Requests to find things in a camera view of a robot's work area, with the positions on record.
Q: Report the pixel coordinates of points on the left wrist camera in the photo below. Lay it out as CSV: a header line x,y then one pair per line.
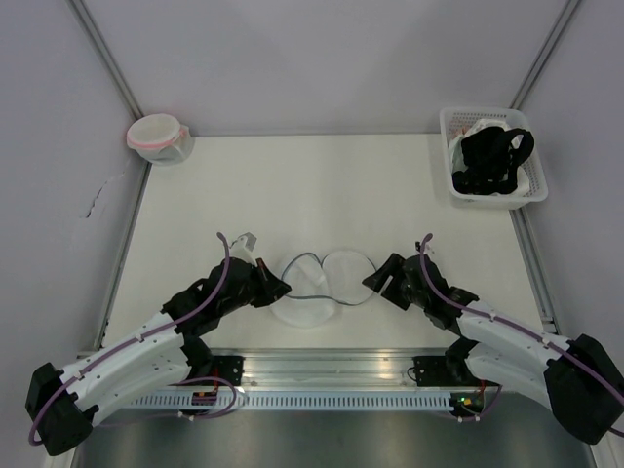
x,y
243,248

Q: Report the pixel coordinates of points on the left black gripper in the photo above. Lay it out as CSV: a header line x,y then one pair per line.
x,y
271,287

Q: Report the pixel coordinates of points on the round mesh laundry bag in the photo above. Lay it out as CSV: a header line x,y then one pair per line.
x,y
322,286

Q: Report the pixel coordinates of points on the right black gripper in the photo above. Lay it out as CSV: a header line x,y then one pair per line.
x,y
391,266

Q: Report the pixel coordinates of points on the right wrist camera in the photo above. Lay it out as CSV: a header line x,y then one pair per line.
x,y
424,248

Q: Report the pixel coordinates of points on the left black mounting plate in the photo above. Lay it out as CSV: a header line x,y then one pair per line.
x,y
227,367

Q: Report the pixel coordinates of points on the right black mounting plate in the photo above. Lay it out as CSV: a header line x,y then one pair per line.
x,y
432,371

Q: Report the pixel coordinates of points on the white cloth in basket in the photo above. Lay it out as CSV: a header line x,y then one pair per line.
x,y
475,130

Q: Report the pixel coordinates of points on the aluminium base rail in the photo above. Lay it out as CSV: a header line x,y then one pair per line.
x,y
272,371

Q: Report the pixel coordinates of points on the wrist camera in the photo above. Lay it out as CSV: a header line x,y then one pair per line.
x,y
424,248
243,248

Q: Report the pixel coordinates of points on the pink-trimmed mesh laundry bag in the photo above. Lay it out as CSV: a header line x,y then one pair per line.
x,y
160,139

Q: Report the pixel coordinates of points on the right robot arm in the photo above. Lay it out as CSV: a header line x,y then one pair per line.
x,y
573,378

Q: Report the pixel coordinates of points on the black mounting plate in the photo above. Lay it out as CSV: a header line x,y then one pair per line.
x,y
227,367
432,371

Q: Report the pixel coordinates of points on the white slotted cable duct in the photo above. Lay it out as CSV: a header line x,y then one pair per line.
x,y
315,400

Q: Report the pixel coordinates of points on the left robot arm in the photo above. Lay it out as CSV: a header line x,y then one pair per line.
x,y
66,404

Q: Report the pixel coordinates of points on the black bra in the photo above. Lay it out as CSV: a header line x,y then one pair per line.
x,y
492,157

